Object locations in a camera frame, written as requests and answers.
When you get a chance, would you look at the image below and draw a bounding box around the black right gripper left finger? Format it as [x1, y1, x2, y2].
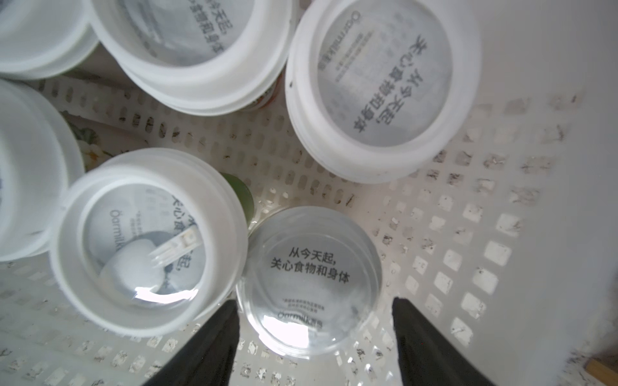
[146, 300, 240, 386]

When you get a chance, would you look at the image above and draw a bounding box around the yogurt cup front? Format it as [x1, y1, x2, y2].
[49, 148, 255, 337]
[1, 80, 85, 262]

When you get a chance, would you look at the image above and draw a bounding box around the white plastic perforated basket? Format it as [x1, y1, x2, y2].
[1, 1, 617, 385]

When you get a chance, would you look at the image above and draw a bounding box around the yogurt cup without cap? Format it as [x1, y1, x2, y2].
[236, 206, 383, 359]

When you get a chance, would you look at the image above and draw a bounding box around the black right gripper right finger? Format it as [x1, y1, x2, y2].
[392, 298, 492, 385]

